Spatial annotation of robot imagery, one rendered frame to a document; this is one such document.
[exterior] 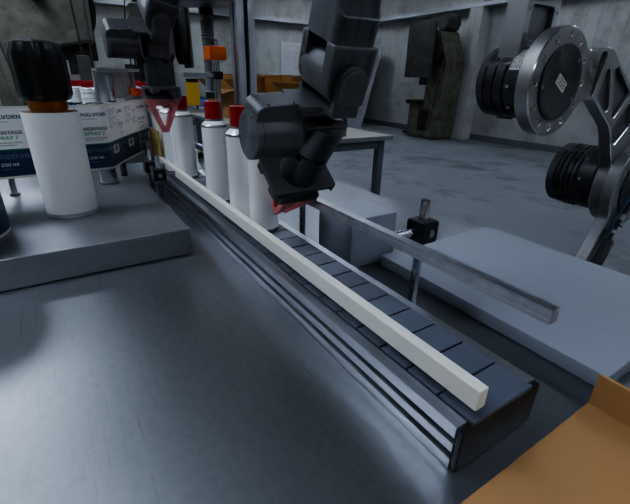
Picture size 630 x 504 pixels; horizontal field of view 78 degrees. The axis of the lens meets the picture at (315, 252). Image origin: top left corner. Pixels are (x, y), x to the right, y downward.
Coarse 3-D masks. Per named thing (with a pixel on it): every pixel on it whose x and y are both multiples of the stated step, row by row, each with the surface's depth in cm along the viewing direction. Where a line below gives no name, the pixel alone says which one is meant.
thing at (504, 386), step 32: (192, 192) 91; (320, 256) 60; (352, 288) 51; (352, 320) 44; (416, 320) 45; (384, 352) 40; (448, 352) 39; (480, 352) 40; (512, 384) 35; (480, 416) 32
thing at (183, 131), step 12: (180, 108) 97; (180, 120) 97; (192, 120) 100; (180, 132) 98; (192, 132) 100; (180, 144) 100; (192, 144) 101; (180, 156) 101; (192, 156) 102; (180, 168) 102; (192, 168) 103
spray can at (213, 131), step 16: (208, 112) 77; (208, 128) 78; (224, 128) 79; (208, 144) 79; (224, 144) 80; (208, 160) 80; (224, 160) 81; (208, 176) 82; (224, 176) 82; (224, 192) 83
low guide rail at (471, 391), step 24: (168, 168) 104; (240, 216) 66; (264, 240) 59; (288, 264) 53; (312, 264) 49; (336, 288) 44; (360, 312) 41; (384, 336) 38; (408, 336) 36; (432, 360) 33; (456, 384) 32; (480, 384) 30
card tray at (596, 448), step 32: (608, 384) 38; (576, 416) 38; (608, 416) 38; (544, 448) 35; (576, 448) 35; (608, 448) 35; (512, 480) 32; (544, 480) 32; (576, 480) 32; (608, 480) 32
